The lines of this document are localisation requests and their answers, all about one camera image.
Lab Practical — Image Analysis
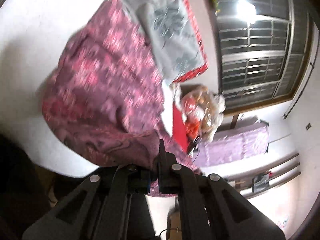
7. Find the red patterned blanket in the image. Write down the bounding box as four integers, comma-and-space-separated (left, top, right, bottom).
173, 0, 209, 83

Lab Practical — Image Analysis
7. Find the red cloth beside bed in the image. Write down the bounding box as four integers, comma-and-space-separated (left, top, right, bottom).
172, 104, 189, 153

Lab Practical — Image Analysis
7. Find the grey floral pillow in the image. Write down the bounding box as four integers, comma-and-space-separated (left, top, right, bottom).
121, 0, 208, 83

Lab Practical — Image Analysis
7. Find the purple pink floral garment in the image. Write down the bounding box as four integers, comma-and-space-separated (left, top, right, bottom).
41, 0, 203, 198

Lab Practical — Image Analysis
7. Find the barred window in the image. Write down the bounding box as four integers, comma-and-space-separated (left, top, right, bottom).
212, 0, 313, 115

